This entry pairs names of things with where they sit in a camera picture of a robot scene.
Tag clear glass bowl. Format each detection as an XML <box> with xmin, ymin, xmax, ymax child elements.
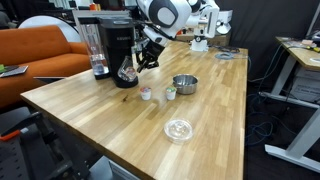
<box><xmin>117</xmin><ymin>55</ymin><xmax>139</xmax><ymax>83</ymax></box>

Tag orange rimmed container lid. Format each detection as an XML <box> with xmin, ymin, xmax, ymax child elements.
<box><xmin>139</xmin><ymin>86</ymin><xmax>153</xmax><ymax>101</ymax></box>

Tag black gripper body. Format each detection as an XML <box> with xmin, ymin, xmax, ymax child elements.
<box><xmin>141</xmin><ymin>39</ymin><xmax>166</xmax><ymax>63</ymax></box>

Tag clear round plastic lid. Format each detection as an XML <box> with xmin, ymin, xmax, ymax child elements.
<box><xmin>163</xmin><ymin>118</ymin><xmax>195</xmax><ymax>144</ymax></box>

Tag blue floor cables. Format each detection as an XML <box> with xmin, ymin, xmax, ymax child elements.
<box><xmin>246</xmin><ymin>93</ymin><xmax>284</xmax><ymax>148</ymax></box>

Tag black equipment cart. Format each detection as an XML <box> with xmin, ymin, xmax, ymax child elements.
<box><xmin>0</xmin><ymin>111</ymin><xmax>101</xmax><ymax>180</ymax></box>

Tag wooden desk white legs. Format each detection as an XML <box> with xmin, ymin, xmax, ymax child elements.
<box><xmin>259</xmin><ymin>35</ymin><xmax>320</xmax><ymax>174</ymax></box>

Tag white round table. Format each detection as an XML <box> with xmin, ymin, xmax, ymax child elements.
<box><xmin>18</xmin><ymin>14</ymin><xmax>83</xmax><ymax>44</ymax></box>

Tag black Keurig coffee maker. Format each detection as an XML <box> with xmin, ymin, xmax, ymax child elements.
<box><xmin>96</xmin><ymin>16</ymin><xmax>139</xmax><ymax>89</ymax></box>

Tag clear water tank black lid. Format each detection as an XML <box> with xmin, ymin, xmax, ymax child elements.
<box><xmin>78</xmin><ymin>17</ymin><xmax>112</xmax><ymax>81</ymax></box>

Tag coiled grey cable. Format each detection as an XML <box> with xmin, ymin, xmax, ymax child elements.
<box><xmin>214</xmin><ymin>51</ymin><xmax>235</xmax><ymax>61</ymax></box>

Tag coffee pod green lid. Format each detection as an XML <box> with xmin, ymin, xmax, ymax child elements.
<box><xmin>165</xmin><ymin>86</ymin><xmax>177</xmax><ymax>101</ymax></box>

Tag grey box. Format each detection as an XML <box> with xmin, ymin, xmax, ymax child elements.
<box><xmin>88</xmin><ymin>155</ymin><xmax>143</xmax><ymax>180</ymax></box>

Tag orange black clamp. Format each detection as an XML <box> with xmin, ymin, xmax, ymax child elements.
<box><xmin>0</xmin><ymin>129</ymin><xmax>23</xmax><ymax>143</ymax></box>

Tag grey tablet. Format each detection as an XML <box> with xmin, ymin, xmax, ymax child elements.
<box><xmin>0</xmin><ymin>65</ymin><xmax>29</xmax><ymax>79</ymax></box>

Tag stainless steel bowl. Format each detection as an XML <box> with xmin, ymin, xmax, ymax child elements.
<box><xmin>172</xmin><ymin>73</ymin><xmax>199</xmax><ymax>95</ymax></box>

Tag orange sofa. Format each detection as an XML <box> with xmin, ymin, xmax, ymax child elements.
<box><xmin>0</xmin><ymin>24</ymin><xmax>93</xmax><ymax>109</ymax></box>

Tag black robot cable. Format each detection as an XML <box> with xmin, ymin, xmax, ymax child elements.
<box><xmin>208</xmin><ymin>44</ymin><xmax>241</xmax><ymax>54</ymax></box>

